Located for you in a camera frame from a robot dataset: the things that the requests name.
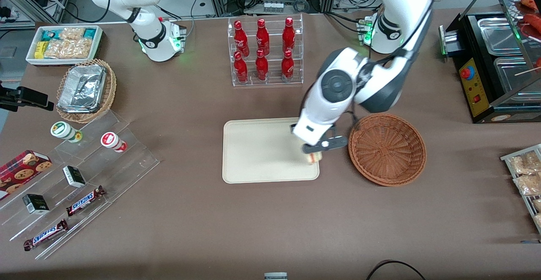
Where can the small black carton box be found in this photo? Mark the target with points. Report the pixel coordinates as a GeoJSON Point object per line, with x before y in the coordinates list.
{"type": "Point", "coordinates": [36, 204]}
{"type": "Point", "coordinates": [74, 176]}

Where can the yellow snack pack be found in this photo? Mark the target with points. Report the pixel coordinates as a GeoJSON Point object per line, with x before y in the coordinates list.
{"type": "Point", "coordinates": [40, 50]}

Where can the red cola bottle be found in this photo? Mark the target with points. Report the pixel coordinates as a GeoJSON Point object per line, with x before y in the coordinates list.
{"type": "Point", "coordinates": [241, 69]}
{"type": "Point", "coordinates": [262, 35]}
{"type": "Point", "coordinates": [288, 65]}
{"type": "Point", "coordinates": [288, 33]}
{"type": "Point", "coordinates": [240, 37]}
{"type": "Point", "coordinates": [262, 66]}

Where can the red sausage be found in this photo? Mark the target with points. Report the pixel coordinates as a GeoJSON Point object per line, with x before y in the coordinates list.
{"type": "Point", "coordinates": [529, 2]}
{"type": "Point", "coordinates": [533, 20]}

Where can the white plastic snack bin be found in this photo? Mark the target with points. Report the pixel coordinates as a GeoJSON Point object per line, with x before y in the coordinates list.
{"type": "Point", "coordinates": [31, 60]}

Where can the red round knob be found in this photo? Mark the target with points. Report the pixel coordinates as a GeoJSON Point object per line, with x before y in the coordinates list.
{"type": "Point", "coordinates": [466, 74]}

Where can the small grey device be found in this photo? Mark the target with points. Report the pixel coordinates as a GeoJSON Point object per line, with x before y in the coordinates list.
{"type": "Point", "coordinates": [275, 276]}

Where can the cream plastic tray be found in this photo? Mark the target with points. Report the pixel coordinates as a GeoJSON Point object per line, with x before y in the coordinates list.
{"type": "Point", "coordinates": [262, 151]}

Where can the green sunflower lid cup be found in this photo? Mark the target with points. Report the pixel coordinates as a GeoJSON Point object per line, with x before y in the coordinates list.
{"type": "Point", "coordinates": [60, 129]}

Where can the white power strip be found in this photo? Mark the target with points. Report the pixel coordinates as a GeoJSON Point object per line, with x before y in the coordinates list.
{"type": "Point", "coordinates": [274, 6]}

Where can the triangle sandwich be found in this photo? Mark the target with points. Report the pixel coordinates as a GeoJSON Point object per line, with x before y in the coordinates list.
{"type": "Point", "coordinates": [315, 158]}

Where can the red lid yogurt cup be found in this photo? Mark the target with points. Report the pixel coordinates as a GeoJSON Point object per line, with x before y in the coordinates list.
{"type": "Point", "coordinates": [110, 140]}

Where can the red tartan cookie box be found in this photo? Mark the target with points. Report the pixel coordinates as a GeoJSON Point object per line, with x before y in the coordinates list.
{"type": "Point", "coordinates": [21, 172]}

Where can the brown round wicker basket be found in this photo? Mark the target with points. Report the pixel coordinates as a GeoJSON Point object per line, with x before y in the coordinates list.
{"type": "Point", "coordinates": [386, 149]}

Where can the red rocker switch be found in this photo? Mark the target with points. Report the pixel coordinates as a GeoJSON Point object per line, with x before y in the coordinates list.
{"type": "Point", "coordinates": [477, 99]}

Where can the clear acrylic stepped shelf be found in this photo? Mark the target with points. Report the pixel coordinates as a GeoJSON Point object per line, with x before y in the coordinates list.
{"type": "Point", "coordinates": [127, 166]}

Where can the clear acrylic bottle rack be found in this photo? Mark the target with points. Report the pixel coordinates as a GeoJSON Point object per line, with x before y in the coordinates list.
{"type": "Point", "coordinates": [274, 81]}

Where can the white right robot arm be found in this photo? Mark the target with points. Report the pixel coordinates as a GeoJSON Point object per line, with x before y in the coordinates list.
{"type": "Point", "coordinates": [156, 39]}

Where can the black food warmer cabinet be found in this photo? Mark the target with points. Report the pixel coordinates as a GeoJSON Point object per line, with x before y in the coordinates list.
{"type": "Point", "coordinates": [486, 107]}

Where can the clear rice cracker pack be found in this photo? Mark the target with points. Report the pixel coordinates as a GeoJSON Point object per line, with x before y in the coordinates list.
{"type": "Point", "coordinates": [524, 164]}
{"type": "Point", "coordinates": [537, 205]}
{"type": "Point", "coordinates": [81, 48]}
{"type": "Point", "coordinates": [72, 33]}
{"type": "Point", "coordinates": [57, 49]}
{"type": "Point", "coordinates": [529, 184]}
{"type": "Point", "coordinates": [539, 221]}

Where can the light woven wicker basket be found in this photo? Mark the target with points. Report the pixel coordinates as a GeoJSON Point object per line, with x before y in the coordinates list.
{"type": "Point", "coordinates": [110, 88]}

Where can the steel food pan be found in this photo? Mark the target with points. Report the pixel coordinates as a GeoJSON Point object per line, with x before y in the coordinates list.
{"type": "Point", "coordinates": [513, 75]}
{"type": "Point", "coordinates": [498, 35]}

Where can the tray of snack bags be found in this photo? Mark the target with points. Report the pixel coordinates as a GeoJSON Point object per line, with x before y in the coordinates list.
{"type": "Point", "coordinates": [507, 158]}

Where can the teal snack pack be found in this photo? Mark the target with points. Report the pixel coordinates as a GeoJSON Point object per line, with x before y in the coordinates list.
{"type": "Point", "coordinates": [89, 33]}
{"type": "Point", "coordinates": [51, 33]}

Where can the aluminium foil container stack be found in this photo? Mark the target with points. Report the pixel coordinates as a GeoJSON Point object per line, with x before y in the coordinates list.
{"type": "Point", "coordinates": [82, 90]}

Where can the Snickers chocolate bar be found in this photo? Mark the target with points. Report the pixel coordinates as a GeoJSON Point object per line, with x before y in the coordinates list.
{"type": "Point", "coordinates": [86, 200]}
{"type": "Point", "coordinates": [45, 235]}

